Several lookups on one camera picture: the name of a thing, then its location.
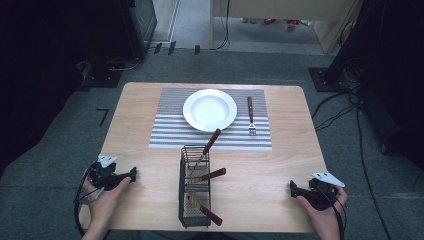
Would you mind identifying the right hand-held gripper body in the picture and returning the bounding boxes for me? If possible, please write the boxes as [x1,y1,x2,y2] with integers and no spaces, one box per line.
[307,171,346,212]

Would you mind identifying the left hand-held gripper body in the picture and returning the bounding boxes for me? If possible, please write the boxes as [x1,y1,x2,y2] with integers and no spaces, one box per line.
[88,153,118,192]

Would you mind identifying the person's right hand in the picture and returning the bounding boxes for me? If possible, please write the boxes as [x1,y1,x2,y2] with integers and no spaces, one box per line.
[295,184,350,232]

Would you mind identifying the person's left hand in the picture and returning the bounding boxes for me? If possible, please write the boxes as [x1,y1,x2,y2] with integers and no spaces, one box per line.
[81,168,133,228]

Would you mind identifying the grey striped placemat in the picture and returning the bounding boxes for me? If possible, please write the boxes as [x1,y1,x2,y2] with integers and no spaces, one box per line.
[148,87,273,152]

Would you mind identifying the white round plate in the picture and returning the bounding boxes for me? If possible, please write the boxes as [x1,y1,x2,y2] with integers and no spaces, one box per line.
[182,88,239,133]

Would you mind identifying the black stand with base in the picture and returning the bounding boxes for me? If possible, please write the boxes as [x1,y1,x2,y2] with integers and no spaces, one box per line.
[307,0,424,94]
[80,0,158,89]

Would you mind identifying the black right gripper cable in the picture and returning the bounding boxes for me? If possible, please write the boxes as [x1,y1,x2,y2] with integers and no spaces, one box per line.
[314,184,348,240]

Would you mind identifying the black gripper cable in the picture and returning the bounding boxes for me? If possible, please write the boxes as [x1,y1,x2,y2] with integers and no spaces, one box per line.
[314,184,348,240]
[73,162,105,238]

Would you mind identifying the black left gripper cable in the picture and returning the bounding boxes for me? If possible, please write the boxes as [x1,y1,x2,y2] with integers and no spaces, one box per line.
[73,162,105,238]

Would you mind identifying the black floor cable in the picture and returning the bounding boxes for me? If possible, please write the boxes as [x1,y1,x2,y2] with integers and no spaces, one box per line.
[311,87,362,132]
[353,99,395,240]

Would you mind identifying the black wire cutlery rack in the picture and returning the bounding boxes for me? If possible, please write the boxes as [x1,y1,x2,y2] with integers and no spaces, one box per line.
[177,144,213,230]

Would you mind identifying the brown-handled utensil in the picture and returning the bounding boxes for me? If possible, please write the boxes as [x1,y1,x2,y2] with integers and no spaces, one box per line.
[184,167,227,184]
[185,194,224,227]

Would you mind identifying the knife with brown handle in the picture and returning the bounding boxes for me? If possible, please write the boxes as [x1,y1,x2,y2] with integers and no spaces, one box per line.
[190,128,222,174]

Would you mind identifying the fork with brown handle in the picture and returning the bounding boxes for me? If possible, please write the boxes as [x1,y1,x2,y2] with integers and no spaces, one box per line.
[246,96,258,137]

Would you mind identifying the black hanging cable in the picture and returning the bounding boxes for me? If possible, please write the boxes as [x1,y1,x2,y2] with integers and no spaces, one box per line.
[214,0,232,52]

